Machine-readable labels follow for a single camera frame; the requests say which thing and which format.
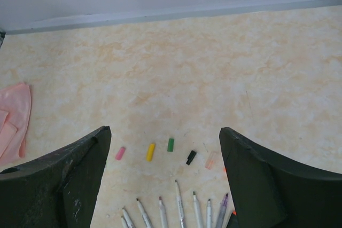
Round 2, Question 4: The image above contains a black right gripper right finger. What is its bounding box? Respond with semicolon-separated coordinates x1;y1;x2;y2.
219;127;341;227

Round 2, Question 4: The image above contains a pink marker cap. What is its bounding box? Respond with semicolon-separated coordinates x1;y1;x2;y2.
115;147;126;160

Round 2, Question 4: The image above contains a grey purple pen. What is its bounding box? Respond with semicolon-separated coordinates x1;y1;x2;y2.
215;193;229;228

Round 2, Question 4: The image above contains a dark green capped marker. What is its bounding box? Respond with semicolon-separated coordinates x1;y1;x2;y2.
192;191;204;228

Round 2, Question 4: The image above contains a black marker cap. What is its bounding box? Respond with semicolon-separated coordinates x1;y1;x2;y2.
186;150;197;166

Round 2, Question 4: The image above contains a pink capped marker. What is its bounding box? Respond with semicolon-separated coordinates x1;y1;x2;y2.
159;196;168;228

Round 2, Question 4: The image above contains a clear pink pen cap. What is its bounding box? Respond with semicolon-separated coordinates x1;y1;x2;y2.
205;151;217;170

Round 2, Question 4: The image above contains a dark green marker cap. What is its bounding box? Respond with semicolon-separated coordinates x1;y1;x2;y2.
167;138;174;152

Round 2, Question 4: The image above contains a light green capped marker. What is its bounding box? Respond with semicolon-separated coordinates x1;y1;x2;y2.
136;198;153;228

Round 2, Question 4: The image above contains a black capped white marker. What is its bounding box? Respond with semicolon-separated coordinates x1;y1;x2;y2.
206;199;212;228

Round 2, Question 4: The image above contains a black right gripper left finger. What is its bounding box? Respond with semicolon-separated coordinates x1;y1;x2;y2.
1;127;111;227

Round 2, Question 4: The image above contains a yellow capped white marker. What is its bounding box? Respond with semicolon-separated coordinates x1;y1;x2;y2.
121;216;129;228

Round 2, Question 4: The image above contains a pink cloth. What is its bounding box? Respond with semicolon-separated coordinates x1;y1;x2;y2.
1;83;32;165

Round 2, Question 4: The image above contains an aluminium frame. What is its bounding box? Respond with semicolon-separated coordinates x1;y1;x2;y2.
1;0;341;42

